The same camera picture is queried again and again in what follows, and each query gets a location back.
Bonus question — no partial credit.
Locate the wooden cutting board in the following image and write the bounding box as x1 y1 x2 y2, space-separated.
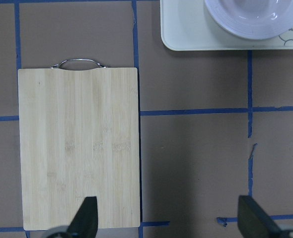
18 66 140 231

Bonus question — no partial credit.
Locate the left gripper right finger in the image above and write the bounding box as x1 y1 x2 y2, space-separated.
237 195 282 238

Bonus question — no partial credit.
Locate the brown paper table cover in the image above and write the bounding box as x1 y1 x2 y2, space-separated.
0 0 293 238

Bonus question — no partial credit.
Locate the cream bear tray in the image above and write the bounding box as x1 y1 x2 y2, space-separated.
160 0 293 51

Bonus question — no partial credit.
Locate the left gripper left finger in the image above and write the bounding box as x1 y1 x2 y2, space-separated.
67 196 98 238

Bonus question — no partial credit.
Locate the white round plate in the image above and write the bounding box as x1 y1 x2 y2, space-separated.
205 0 293 40

